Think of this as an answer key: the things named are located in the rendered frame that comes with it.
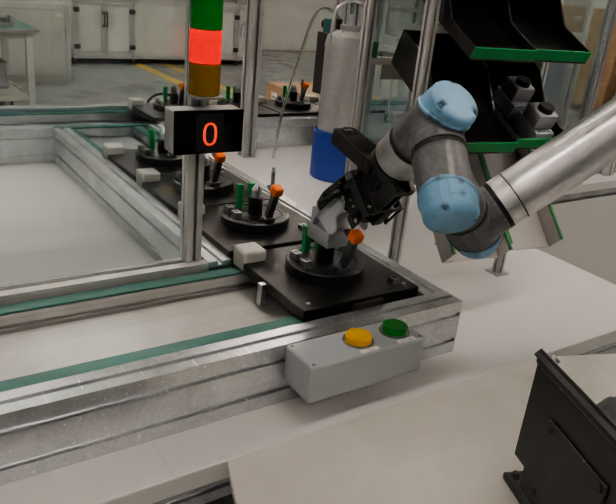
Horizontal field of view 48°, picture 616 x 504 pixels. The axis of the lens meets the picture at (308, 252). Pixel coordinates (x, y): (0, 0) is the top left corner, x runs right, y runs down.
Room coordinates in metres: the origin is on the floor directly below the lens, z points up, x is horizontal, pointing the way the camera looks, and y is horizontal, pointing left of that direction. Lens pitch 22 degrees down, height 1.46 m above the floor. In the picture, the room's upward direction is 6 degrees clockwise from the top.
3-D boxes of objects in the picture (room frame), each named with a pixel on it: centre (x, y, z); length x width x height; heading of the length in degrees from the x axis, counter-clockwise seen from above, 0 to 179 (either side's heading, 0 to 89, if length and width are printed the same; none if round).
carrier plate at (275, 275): (1.12, -0.03, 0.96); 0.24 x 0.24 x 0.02; 35
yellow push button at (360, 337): (0.89, -0.09, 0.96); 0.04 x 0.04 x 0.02
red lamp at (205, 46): (1.10, 0.19, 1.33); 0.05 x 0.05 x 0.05
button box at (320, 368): (0.89, -0.09, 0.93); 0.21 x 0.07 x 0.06; 125
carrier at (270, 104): (2.65, 0.12, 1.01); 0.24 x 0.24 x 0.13; 35
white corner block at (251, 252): (1.14, 0.10, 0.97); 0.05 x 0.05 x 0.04; 35
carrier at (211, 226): (1.32, 0.12, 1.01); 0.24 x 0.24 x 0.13; 35
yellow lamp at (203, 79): (1.10, 0.19, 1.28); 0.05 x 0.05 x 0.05
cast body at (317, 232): (1.12, -0.03, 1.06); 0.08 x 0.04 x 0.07; 35
